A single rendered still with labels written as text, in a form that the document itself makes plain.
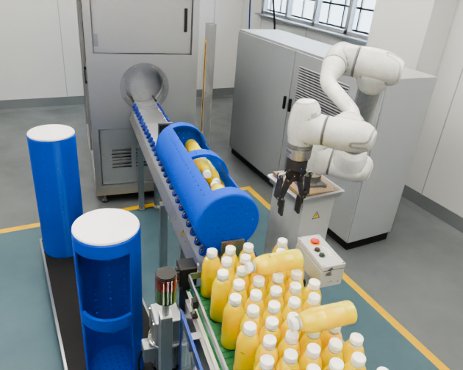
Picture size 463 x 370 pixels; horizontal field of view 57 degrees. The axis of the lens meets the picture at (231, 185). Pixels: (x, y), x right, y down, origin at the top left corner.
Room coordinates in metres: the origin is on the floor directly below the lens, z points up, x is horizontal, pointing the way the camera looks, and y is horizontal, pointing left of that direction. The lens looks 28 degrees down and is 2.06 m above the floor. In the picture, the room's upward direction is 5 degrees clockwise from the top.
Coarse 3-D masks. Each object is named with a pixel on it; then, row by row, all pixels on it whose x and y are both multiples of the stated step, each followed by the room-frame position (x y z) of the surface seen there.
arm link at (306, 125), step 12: (300, 108) 1.35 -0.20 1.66; (312, 108) 1.35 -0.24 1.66; (288, 120) 1.39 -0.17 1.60; (300, 120) 1.34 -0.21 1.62; (312, 120) 1.33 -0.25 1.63; (324, 120) 1.34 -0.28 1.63; (288, 132) 1.37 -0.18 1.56; (300, 132) 1.34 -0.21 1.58; (312, 132) 1.32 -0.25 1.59; (300, 144) 1.34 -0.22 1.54; (312, 144) 1.34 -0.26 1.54
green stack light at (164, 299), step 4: (176, 288) 0.95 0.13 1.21; (156, 292) 0.93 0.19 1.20; (160, 292) 0.92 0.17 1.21; (172, 292) 0.93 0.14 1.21; (176, 292) 0.95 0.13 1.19; (156, 296) 0.93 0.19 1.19; (160, 296) 0.92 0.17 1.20; (164, 296) 0.92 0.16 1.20; (168, 296) 0.92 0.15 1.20; (172, 296) 0.93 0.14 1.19; (156, 300) 0.93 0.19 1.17; (160, 300) 0.92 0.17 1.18; (164, 300) 0.92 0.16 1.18; (168, 300) 0.92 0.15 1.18; (172, 300) 0.93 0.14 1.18; (160, 304) 0.92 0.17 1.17; (164, 304) 0.92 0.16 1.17; (168, 304) 0.92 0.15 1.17; (172, 304) 0.93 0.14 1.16
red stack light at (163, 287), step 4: (176, 276) 0.95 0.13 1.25; (156, 280) 0.93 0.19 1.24; (172, 280) 0.93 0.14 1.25; (176, 280) 0.95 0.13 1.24; (156, 284) 0.93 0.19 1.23; (160, 284) 0.92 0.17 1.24; (164, 284) 0.92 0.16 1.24; (168, 284) 0.92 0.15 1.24; (172, 284) 0.93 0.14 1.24; (176, 284) 0.95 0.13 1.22; (156, 288) 0.93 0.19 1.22; (160, 288) 0.92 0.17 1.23; (164, 288) 0.92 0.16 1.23; (168, 288) 0.92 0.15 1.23; (172, 288) 0.93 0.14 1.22; (164, 292) 0.92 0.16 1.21; (168, 292) 0.92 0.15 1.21
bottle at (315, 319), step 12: (348, 300) 1.00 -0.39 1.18; (312, 312) 0.93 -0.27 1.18; (324, 312) 0.94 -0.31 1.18; (336, 312) 0.94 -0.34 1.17; (348, 312) 0.95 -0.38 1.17; (300, 324) 0.90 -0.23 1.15; (312, 324) 0.90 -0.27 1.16; (324, 324) 0.91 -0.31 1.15; (336, 324) 0.92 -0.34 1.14; (348, 324) 0.95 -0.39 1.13
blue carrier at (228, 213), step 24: (168, 144) 2.08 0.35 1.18; (168, 168) 1.93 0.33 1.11; (192, 168) 1.75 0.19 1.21; (216, 168) 2.08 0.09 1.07; (192, 192) 1.60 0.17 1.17; (216, 192) 1.52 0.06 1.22; (240, 192) 1.53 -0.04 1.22; (192, 216) 1.50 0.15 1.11; (216, 216) 1.47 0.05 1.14; (240, 216) 1.51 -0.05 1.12; (216, 240) 1.48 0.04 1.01
